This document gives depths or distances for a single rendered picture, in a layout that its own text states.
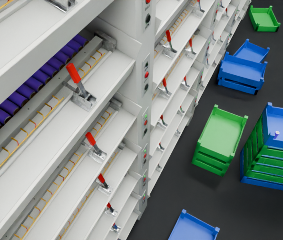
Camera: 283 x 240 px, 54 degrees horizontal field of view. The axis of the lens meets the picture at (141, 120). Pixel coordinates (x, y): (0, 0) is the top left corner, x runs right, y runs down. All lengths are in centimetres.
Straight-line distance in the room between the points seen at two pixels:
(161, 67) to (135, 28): 34
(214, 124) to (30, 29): 145
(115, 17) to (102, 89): 15
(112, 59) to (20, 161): 28
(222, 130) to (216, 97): 44
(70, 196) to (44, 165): 20
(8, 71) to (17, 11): 9
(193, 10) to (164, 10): 38
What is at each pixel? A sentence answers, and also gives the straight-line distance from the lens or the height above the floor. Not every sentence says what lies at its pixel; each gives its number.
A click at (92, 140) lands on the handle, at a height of 97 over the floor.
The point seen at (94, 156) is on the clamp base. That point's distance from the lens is 68.
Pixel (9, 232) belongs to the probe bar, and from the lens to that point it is 63.
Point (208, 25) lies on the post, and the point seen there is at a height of 76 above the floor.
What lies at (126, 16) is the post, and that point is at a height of 119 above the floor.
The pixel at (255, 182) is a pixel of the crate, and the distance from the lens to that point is 173.
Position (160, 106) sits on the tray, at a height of 70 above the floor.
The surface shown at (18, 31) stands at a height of 130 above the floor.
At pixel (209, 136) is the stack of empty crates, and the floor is 16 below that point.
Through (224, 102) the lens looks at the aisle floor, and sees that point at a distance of 207.
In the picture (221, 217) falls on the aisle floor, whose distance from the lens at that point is 163.
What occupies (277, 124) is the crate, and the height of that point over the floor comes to 40.
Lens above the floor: 149
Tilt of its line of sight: 52 degrees down
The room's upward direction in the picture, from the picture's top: straight up
